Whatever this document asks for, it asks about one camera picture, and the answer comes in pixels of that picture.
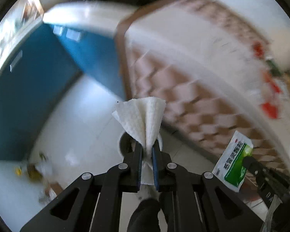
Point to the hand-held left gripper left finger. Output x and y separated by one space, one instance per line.
138 166

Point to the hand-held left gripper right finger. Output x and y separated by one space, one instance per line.
155 169

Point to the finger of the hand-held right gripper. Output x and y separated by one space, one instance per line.
258 174

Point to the green white packet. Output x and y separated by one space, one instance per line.
232 164

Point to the white paper towel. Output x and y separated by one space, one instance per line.
145 118

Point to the dark pants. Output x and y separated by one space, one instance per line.
143 215

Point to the checkered printed tablecloth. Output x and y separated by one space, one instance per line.
183 89

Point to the small cardboard box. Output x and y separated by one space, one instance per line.
53 189

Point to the clear plastic bag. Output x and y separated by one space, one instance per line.
44 166

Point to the cooking oil bottle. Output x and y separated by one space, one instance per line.
32 172

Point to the blue kitchen cabinet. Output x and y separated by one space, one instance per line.
38 101
96 60

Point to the white round appliance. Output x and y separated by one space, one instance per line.
285 50

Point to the row of wall stickers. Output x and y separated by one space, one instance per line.
269 79

